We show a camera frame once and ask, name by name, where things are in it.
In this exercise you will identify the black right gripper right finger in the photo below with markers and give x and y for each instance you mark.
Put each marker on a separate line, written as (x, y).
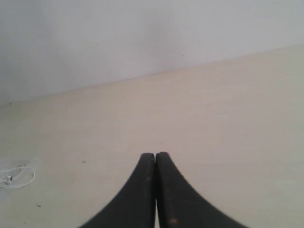
(179, 205)

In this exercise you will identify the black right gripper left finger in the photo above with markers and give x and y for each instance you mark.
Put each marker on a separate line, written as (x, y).
(134, 205)

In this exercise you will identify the white wired earphones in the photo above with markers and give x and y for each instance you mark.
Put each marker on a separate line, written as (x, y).
(17, 177)

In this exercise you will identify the clear plastic storage case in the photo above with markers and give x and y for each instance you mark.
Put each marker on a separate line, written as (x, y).
(11, 164)

